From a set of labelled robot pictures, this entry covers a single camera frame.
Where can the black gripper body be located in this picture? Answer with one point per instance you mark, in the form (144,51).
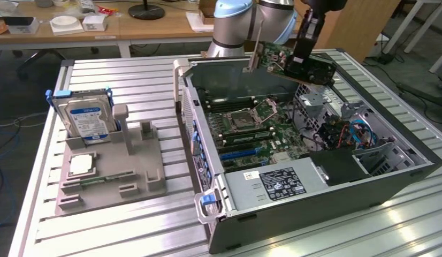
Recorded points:
(323,5)

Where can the blue expansion slot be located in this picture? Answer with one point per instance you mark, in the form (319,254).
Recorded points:
(241,155)

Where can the green RAM stick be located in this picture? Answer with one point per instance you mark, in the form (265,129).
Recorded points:
(98,178)
(248,135)

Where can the silver CPU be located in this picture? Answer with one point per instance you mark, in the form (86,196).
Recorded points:
(79,164)

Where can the gray power supply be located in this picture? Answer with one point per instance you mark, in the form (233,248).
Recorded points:
(248,187)

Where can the black plastic shroud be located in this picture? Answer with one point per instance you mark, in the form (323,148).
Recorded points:
(337,166)

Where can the black round lamp base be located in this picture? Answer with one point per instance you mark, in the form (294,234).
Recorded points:
(145,12)

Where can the wooden desk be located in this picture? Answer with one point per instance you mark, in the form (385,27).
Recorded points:
(152,29)

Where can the gray parts rack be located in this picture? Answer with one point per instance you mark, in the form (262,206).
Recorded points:
(105,195)

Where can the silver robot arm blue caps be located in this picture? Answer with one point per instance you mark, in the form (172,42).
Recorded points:
(226,32)

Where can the white table frame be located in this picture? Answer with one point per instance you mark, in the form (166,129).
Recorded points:
(420,24)

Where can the white paper stack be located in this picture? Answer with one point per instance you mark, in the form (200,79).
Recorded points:
(198,24)

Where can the metal socket cover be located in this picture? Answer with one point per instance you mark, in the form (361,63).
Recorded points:
(266,107)

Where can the open black PC case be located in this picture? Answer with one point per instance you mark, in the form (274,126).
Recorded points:
(294,214)

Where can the gray cup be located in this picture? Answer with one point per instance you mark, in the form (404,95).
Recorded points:
(43,3)

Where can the green motherboard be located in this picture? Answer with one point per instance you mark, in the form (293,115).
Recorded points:
(277,134)

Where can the metal disk bay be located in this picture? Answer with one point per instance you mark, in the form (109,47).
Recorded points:
(312,104)

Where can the red packet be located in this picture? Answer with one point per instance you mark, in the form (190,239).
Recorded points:
(106,10)

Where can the small white box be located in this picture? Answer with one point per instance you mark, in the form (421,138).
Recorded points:
(94,23)

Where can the white box with black top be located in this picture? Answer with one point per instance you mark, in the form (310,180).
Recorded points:
(19,25)

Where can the wooden cabinet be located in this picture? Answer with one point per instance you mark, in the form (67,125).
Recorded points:
(355,26)

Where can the white boxes on desk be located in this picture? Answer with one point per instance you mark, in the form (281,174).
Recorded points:
(65,25)

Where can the green graphics card black fan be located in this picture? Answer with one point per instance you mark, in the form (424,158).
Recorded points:
(273,57)

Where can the hard disk in blue caddy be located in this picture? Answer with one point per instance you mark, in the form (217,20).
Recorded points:
(83,120)

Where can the blue case latch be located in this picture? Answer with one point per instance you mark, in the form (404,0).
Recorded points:
(205,200)

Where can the CPU socket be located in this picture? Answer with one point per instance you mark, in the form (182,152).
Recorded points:
(242,119)

